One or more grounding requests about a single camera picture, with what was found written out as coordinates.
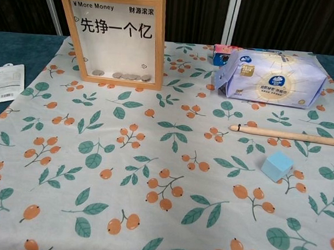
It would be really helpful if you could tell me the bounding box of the pink blue cookie box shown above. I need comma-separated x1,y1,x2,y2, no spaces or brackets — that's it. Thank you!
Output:
211,43,240,69

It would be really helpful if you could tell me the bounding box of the white plastic package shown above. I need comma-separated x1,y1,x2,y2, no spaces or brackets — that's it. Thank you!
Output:
0,62,26,110

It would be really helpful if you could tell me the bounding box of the lavender tissue pack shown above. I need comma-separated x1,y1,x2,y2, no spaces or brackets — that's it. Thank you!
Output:
213,46,330,111

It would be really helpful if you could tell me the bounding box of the floral orange berry tablecloth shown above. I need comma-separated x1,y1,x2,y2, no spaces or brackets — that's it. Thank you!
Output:
0,27,334,250

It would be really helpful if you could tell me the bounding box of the wooden crochet hook stick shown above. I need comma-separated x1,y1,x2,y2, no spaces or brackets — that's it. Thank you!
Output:
227,123,334,147

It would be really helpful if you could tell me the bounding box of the light blue cube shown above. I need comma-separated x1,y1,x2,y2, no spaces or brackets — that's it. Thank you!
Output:
260,150,295,181

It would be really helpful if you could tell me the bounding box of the white frame post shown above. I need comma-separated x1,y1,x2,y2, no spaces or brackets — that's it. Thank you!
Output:
33,0,66,36
221,0,243,48

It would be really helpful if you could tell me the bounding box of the wooden frame money box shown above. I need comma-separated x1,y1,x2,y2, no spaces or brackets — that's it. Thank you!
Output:
52,0,169,91

